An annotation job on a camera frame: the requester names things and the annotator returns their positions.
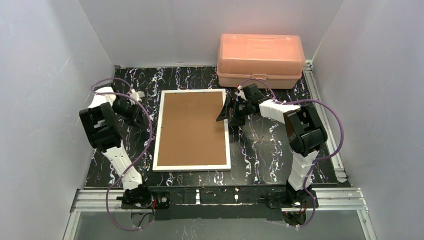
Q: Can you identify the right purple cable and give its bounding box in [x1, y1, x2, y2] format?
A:
[238, 78, 345, 229]

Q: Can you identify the pink plastic storage box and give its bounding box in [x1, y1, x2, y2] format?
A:
[216, 33, 306, 89]

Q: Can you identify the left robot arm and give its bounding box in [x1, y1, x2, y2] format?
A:
[78, 86, 147, 192]

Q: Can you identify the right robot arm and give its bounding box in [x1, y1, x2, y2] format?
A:
[216, 84, 328, 191]

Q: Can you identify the white picture frame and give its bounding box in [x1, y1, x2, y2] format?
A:
[152, 88, 232, 172]

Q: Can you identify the brown backing board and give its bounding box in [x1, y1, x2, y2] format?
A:
[156, 91, 228, 167]

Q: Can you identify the aluminium rail base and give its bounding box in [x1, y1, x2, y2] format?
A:
[71, 185, 369, 221]

